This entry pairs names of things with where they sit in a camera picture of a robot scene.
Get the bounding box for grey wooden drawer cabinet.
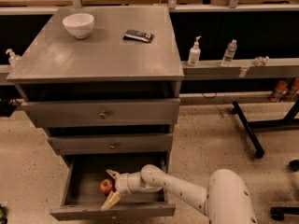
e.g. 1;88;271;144
6;5;185;161

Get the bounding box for orange spray bottle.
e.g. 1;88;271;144
284;77;299;101
268;80;287;102

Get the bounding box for grey top drawer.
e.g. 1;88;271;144
21;98;180;128

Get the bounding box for white pump lotion bottle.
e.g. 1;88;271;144
187;36;201;66

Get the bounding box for clear pump sanitizer bottle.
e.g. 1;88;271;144
6;49;21;67

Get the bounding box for clear plastic water bottle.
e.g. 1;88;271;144
221;39;237;66

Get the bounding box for red apple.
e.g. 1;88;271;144
99;178;114;195

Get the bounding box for grey open bottom drawer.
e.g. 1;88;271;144
50;152;176;221

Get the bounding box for grey metal ledge rail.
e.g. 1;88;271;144
181;58;299;80

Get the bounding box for grey middle drawer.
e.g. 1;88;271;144
49;133;173;155

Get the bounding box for black metal stand leg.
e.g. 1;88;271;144
232;100;299;159

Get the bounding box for crumpled clear plastic wrapper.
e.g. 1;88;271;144
252;56;269;66

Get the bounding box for dark snack wrapper packet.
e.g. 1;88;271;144
123;30;154;43

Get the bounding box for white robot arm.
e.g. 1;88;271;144
101;164;258;224

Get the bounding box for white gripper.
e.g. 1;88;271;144
101;169;144;211

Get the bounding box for white ceramic bowl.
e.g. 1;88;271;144
63;13;94;38

